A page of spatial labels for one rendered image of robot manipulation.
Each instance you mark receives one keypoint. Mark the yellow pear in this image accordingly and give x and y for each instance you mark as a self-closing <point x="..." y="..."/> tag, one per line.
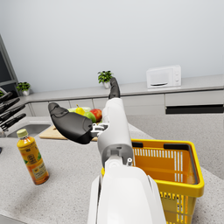
<point x="79" y="110"/>

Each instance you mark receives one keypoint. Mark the potted plant white pot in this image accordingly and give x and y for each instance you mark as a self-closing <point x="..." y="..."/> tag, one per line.
<point x="23" y="87"/>
<point x="105" y="78"/>

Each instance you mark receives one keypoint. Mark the lemon tea bottle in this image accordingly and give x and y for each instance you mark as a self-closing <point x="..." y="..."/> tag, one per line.
<point x="32" y="159"/>

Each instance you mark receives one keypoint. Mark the yellow slatted basket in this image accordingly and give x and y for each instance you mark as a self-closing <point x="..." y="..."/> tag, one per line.
<point x="172" y="172"/>

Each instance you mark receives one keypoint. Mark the pale green vegetable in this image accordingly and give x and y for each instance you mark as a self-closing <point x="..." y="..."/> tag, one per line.
<point x="76" y="109"/>

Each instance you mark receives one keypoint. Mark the wooden cutting board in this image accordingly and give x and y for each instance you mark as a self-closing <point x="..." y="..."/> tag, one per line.
<point x="54" y="133"/>

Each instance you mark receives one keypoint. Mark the steel kitchen sink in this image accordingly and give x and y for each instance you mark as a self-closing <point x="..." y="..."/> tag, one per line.
<point x="27" y="130"/>

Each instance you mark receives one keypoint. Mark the red apple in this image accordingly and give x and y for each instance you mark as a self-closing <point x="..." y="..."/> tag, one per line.
<point x="96" y="114"/>

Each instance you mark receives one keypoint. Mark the grey kitchen counter cabinets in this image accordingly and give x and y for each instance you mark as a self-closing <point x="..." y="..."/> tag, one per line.
<point x="140" y="100"/>

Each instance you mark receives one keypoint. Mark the white microwave oven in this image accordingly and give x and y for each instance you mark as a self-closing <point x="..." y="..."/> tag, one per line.
<point x="163" y="76"/>

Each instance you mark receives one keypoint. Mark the green apple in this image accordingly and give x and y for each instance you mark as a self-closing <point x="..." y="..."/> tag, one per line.
<point x="90" y="116"/>

